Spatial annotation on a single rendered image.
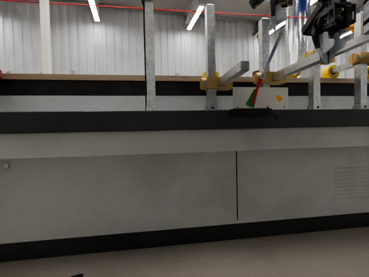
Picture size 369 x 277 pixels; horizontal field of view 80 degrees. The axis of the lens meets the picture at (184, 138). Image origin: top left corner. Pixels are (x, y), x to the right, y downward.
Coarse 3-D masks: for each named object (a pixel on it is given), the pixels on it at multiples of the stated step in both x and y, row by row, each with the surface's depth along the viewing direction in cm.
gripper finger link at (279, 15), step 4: (276, 8) 89; (280, 8) 89; (276, 12) 90; (280, 12) 89; (284, 12) 88; (272, 16) 90; (276, 16) 90; (280, 16) 89; (284, 16) 88; (272, 20) 90; (276, 20) 90; (272, 24) 91
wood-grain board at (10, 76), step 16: (64, 80) 106; (80, 80) 107; (96, 80) 108; (112, 80) 108; (128, 80) 109; (144, 80) 110; (160, 80) 112; (176, 80) 113; (192, 80) 114; (240, 80) 118; (288, 80) 122; (304, 80) 123; (320, 80) 125; (336, 80) 126; (352, 80) 128; (368, 80) 129
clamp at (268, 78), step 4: (260, 72) 98; (268, 72) 97; (272, 72) 98; (256, 76) 98; (268, 76) 97; (256, 80) 98; (264, 80) 97; (268, 80) 97; (272, 80) 98; (280, 80) 98; (284, 80) 99; (272, 84) 101; (276, 84) 101; (280, 84) 101
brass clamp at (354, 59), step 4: (360, 52) 104; (364, 52) 104; (368, 52) 104; (352, 56) 106; (356, 56) 104; (360, 56) 103; (364, 56) 104; (368, 56) 104; (348, 60) 108; (352, 60) 106; (356, 60) 104; (360, 60) 104; (364, 60) 104; (368, 60) 104; (352, 64) 108; (368, 64) 108
